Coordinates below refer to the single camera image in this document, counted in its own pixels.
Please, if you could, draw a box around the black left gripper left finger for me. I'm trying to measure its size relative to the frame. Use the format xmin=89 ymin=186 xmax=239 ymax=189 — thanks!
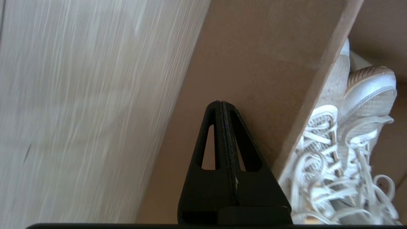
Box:
xmin=177 ymin=101 xmax=238 ymax=225

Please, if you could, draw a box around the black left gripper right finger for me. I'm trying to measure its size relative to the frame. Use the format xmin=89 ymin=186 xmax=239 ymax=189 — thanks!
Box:
xmin=219 ymin=102 xmax=292 ymax=225

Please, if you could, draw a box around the white lace-up sneaker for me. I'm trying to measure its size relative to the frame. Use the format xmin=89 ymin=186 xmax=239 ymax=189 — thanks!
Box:
xmin=334 ymin=51 xmax=402 ymax=226
xmin=278 ymin=38 xmax=352 ymax=225

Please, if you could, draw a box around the brown cardboard shoe box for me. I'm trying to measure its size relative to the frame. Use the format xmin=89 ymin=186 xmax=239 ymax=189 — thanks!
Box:
xmin=135 ymin=0 xmax=407 ymax=229

